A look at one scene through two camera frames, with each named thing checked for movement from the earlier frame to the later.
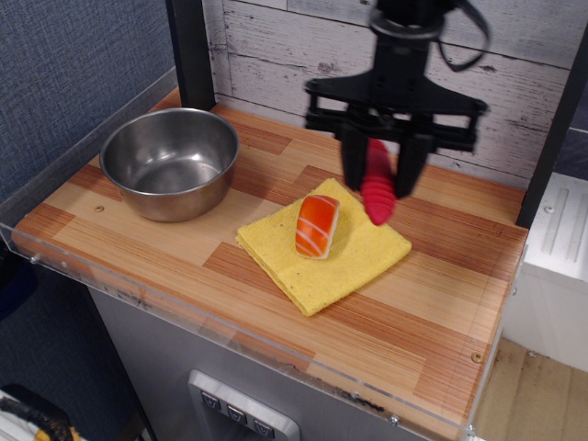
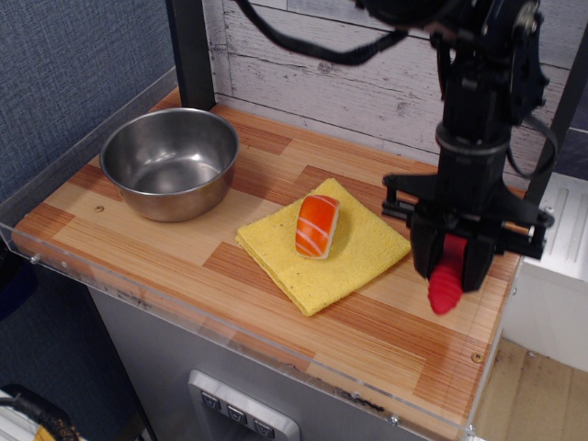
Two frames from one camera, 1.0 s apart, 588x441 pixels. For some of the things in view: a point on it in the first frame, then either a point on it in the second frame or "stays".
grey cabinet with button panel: (188, 383) stays
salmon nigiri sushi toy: (316, 225) stays
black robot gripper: (397, 98) to (466, 196)
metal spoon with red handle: (379, 186) to (446, 283)
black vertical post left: (190, 43) stays
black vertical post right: (571, 103) stays
